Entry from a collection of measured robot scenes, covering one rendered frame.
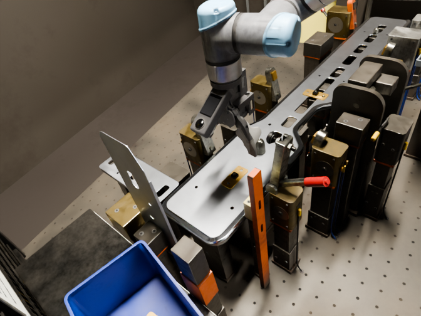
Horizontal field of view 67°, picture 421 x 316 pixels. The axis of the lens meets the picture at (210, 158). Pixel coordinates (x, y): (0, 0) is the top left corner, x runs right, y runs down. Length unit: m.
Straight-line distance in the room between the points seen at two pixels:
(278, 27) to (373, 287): 0.79
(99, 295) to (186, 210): 0.31
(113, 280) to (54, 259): 0.25
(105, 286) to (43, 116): 2.47
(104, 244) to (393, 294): 0.80
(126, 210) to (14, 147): 2.22
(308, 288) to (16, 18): 2.59
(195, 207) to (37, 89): 2.30
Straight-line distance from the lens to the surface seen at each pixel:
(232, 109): 0.72
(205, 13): 0.64
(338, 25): 1.71
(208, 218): 0.83
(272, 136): 0.69
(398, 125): 0.97
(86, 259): 0.84
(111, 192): 1.44
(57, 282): 0.85
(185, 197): 0.89
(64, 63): 3.08
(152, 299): 0.72
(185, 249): 0.56
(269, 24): 0.61
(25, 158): 3.06
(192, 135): 1.01
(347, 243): 1.15
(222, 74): 0.68
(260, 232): 0.79
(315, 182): 0.71
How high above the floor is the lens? 1.67
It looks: 43 degrees down
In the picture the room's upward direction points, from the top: 13 degrees counter-clockwise
